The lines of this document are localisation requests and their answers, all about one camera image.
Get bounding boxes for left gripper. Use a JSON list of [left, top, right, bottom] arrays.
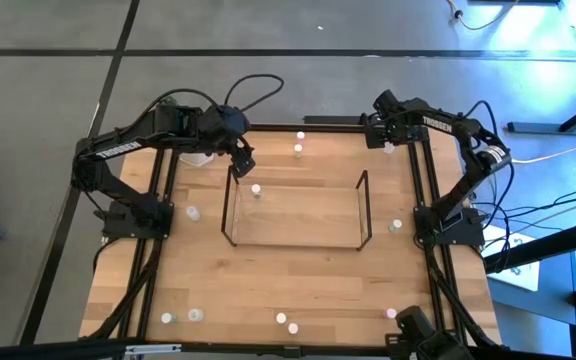
[[200, 105, 257, 180]]

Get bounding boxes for grey metal bar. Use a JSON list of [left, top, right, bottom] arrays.
[[506, 121, 576, 136]]

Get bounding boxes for white paper sheet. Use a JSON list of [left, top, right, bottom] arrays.
[[482, 223, 542, 292]]

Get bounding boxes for shelf with black metal frame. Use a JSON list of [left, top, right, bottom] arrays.
[[220, 164, 373, 252]]

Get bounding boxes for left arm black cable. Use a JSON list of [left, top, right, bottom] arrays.
[[117, 73, 285, 136]]

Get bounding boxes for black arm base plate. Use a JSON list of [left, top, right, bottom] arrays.
[[414, 204, 487, 247], [100, 199, 175, 240]]

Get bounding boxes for yellow floor cable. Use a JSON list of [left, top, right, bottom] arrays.
[[446, 0, 522, 32]]

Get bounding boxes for white floor cable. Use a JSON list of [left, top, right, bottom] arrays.
[[511, 142, 576, 165]]

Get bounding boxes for black floor cable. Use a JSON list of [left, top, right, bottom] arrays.
[[485, 179, 576, 261]]

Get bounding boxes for silver metal bracket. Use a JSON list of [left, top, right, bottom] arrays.
[[124, 343, 183, 357]]

